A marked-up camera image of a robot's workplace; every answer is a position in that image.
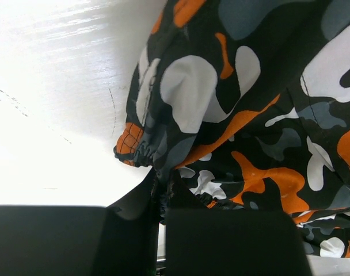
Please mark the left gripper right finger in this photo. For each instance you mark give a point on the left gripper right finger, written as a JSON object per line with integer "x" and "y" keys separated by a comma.
{"x": 202, "y": 241}

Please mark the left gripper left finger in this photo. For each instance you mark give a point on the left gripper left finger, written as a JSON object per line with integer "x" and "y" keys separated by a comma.
{"x": 120, "y": 239}

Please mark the orange camouflage shorts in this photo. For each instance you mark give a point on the orange camouflage shorts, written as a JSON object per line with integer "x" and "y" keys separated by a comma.
{"x": 248, "y": 102}

